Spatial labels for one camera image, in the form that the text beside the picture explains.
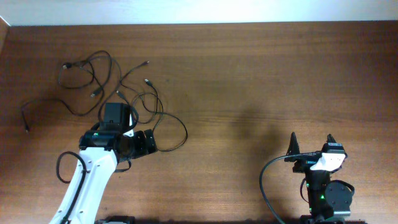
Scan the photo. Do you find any black usb cable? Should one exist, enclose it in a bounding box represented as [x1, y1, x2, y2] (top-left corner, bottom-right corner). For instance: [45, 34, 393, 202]
[79, 50, 150, 125]
[21, 58, 106, 132]
[119, 78, 188, 153]

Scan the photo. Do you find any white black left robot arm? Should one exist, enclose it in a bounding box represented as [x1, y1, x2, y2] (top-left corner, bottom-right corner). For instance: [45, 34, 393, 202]
[50, 103, 157, 223]

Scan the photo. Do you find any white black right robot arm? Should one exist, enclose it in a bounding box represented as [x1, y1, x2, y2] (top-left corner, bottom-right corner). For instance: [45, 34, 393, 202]
[284, 133, 354, 223]

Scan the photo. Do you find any wooden side panel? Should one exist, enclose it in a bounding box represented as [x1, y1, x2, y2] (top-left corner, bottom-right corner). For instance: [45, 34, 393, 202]
[0, 17, 10, 51]

